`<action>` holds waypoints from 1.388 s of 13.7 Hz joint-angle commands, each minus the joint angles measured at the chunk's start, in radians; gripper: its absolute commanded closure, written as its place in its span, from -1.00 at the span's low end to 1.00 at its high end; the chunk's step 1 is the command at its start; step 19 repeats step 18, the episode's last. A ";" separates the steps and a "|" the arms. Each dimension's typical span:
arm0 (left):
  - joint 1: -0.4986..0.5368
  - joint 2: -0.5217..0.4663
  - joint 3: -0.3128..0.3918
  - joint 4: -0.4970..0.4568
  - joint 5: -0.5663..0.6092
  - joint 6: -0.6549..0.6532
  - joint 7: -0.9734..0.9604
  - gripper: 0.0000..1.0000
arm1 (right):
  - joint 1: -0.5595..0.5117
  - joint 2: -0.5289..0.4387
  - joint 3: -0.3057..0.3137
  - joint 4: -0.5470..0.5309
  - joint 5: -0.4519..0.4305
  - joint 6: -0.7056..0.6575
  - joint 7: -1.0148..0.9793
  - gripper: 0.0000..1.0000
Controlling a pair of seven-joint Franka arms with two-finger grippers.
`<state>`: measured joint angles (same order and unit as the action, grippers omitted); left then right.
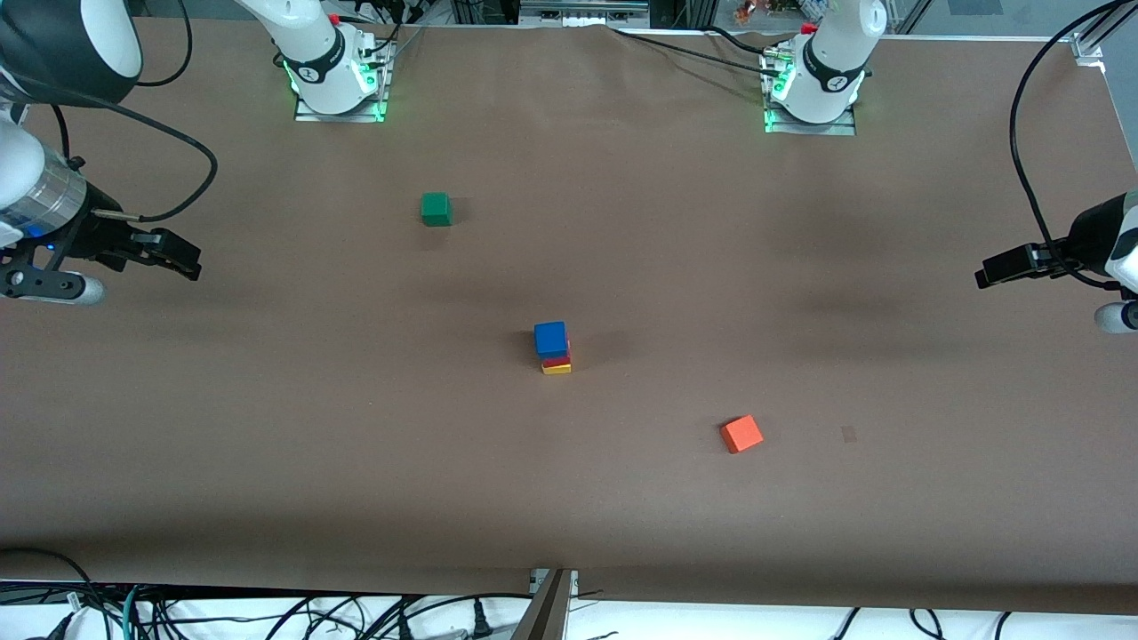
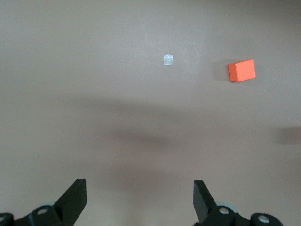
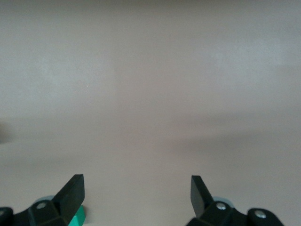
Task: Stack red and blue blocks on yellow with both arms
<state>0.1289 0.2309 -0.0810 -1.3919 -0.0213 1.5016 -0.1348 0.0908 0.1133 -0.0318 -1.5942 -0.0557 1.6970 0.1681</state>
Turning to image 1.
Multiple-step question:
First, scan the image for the orange cube block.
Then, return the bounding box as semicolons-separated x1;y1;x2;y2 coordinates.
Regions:
720;414;765;455

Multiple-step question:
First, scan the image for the brown paper table cover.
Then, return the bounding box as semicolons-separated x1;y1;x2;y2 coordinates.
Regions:
0;16;1138;616

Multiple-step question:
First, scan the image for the dark brown support beam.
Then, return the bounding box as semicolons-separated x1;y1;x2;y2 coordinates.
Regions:
509;571;572;640

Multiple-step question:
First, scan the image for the aluminium corner bracket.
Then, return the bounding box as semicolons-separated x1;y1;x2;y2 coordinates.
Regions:
1070;0;1138;65

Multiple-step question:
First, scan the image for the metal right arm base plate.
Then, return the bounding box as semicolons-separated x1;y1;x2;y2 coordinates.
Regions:
293;36;394;124

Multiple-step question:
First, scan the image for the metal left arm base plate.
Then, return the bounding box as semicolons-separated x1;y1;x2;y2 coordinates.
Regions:
762;44;860;137

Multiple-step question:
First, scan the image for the black right base cable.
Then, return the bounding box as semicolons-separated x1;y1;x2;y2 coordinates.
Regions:
356;0;426;68

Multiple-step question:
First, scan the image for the black looped floor cable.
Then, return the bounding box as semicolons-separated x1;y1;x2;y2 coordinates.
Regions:
0;547;112;640

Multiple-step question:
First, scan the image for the short black base cable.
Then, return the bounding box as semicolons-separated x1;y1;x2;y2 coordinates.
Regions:
702;25;788;56

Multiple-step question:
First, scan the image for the long black base cable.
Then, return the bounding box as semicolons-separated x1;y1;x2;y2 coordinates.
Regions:
609;25;783;79

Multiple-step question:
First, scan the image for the silver table edge bracket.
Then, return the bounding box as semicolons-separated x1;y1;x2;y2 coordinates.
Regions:
530;568;580;598

